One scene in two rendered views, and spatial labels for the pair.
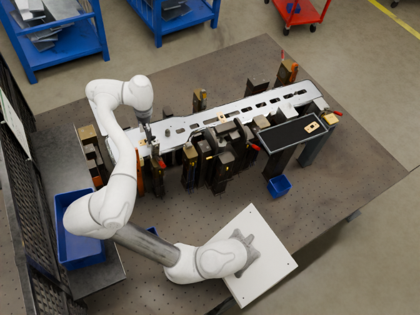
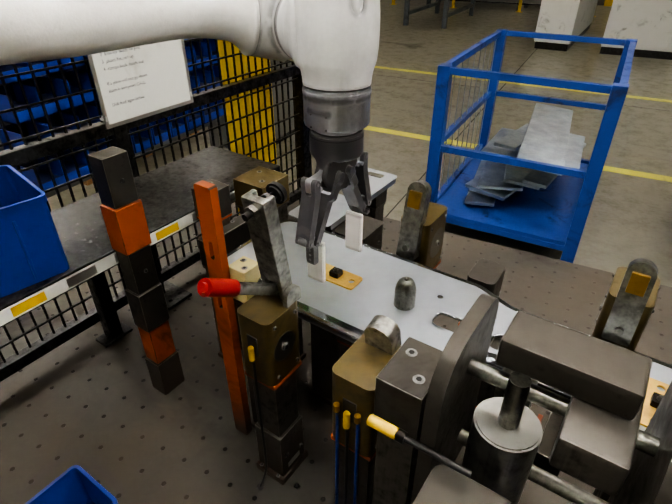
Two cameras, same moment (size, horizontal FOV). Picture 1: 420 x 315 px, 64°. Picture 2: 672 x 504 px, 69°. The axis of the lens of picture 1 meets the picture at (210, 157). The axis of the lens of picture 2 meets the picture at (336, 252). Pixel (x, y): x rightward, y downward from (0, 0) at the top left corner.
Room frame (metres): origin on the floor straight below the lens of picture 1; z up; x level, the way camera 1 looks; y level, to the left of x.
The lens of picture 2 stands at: (0.79, -0.25, 1.48)
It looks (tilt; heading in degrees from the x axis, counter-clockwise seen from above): 33 degrees down; 69
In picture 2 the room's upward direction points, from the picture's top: straight up
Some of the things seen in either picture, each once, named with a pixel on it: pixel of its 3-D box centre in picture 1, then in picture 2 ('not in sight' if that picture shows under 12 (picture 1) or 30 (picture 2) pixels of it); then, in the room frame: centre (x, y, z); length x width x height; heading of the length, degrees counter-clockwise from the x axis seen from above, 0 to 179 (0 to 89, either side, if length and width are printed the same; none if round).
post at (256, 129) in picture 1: (249, 150); not in sight; (1.17, -0.22, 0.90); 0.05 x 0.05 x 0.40; 35
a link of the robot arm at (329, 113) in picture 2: (142, 107); (336, 106); (1.02, 0.36, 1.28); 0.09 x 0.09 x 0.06
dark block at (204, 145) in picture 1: (201, 166); (399, 488); (0.98, 0.04, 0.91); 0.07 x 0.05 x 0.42; 35
